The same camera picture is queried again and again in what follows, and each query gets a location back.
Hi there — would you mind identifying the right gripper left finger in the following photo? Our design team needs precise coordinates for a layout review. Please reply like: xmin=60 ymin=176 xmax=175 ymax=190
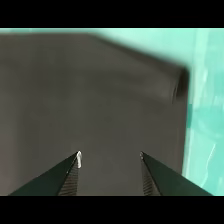
xmin=9 ymin=150 xmax=83 ymax=197

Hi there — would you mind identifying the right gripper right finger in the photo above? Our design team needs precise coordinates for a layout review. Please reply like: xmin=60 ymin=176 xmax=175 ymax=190
xmin=139 ymin=151 xmax=214 ymax=197

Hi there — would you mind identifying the dark grey T-shirt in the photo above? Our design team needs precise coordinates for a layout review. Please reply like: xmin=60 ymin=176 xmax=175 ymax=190
xmin=0 ymin=31 xmax=190 ymax=197

